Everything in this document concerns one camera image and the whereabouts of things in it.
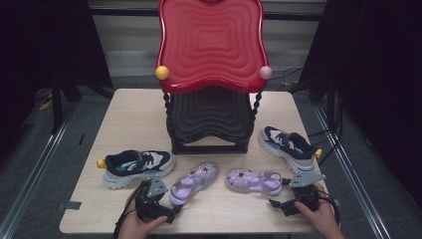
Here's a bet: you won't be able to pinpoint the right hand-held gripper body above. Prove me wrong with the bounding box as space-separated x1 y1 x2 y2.
289 172 326 213

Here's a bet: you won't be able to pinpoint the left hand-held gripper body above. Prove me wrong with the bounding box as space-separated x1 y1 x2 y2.
133 176 171 223

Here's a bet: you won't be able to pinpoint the navy white sneaker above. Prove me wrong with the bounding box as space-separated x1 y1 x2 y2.
97 149 176 190
258 124 323 175

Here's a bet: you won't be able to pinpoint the purple sandal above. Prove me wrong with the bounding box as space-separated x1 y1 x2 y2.
169 161 221 207
225 167 284 197

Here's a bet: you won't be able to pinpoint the red and black shoe rack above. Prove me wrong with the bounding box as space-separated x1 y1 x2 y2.
154 0 273 155

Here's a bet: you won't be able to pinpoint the person's right hand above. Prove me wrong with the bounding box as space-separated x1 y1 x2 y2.
294 183 344 239

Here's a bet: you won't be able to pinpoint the person's left hand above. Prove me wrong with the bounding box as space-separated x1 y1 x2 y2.
117 198 168 239

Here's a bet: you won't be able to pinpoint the black curtain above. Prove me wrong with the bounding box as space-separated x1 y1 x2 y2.
0 0 113 160
298 0 422 207

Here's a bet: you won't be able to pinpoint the yellow object on floor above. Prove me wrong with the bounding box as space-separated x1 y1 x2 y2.
38 99 54 113

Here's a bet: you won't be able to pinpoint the black horizontal bar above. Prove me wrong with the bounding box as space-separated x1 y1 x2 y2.
88 7 327 22

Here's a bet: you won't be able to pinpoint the metal floor rail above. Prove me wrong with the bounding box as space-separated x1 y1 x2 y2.
313 104 392 239
0 103 79 239

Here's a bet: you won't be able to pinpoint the black floor cables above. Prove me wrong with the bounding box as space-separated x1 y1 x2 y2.
270 68 346 167

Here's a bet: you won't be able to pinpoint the left hand-held gripper black cable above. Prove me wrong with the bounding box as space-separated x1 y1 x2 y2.
113 180 147 239

